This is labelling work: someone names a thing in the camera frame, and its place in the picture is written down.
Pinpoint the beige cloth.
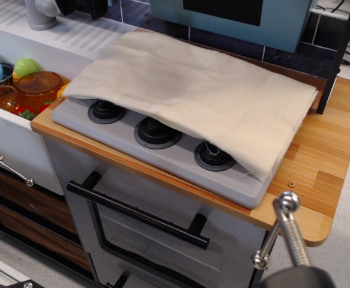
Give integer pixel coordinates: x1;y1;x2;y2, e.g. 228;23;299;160
63;31;318;181

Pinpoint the middle black stove knob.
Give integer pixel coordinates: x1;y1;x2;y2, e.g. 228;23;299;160
134;117;182;149

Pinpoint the black stove knob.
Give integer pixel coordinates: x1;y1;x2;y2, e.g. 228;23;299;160
134;117;182;149
194;141;235;172
88;100;126;124

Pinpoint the right black stove knob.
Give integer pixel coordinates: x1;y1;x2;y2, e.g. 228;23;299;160
194;141;235;172

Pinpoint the grey toy stove top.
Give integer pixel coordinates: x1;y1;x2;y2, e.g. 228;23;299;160
52;98;273;208

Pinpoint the left black stove knob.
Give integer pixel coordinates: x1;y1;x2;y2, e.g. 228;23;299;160
88;100;126;124

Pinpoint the white toy oven door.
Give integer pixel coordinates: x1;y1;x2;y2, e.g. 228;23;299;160
62;169;265;287

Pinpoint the right silver clamp screw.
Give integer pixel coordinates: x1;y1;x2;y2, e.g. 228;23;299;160
252;191;312;270

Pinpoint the yellow toy corn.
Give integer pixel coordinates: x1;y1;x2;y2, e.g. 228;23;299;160
56;83;68;98

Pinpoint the red toy strawberry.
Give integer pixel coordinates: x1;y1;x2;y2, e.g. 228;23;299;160
13;106;37;121

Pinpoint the large orange plastic cup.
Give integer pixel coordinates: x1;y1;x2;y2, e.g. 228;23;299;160
16;71;64;113

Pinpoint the wooden drawer cabinet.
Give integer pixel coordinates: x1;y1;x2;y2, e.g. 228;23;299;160
0;167;94;280

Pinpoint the teal toy microwave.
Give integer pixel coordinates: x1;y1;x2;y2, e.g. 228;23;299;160
150;1;317;53

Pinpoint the green toy fruit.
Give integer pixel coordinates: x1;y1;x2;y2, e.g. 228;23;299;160
14;58;40;77

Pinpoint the small orange plastic glass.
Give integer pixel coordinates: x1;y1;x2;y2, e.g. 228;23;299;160
0;85;20;113

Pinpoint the silver metal pot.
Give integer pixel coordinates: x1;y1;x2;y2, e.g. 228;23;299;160
0;62;14;86

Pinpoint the grey toy faucet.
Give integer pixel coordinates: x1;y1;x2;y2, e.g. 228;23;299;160
25;0;60;31

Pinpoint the white toy sink unit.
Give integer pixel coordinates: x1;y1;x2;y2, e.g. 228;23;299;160
0;1;134;194

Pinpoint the black oven door handle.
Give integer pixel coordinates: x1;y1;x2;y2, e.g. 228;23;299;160
67;171;210;250

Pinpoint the black vertical post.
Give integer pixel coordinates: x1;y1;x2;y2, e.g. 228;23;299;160
316;13;350;115

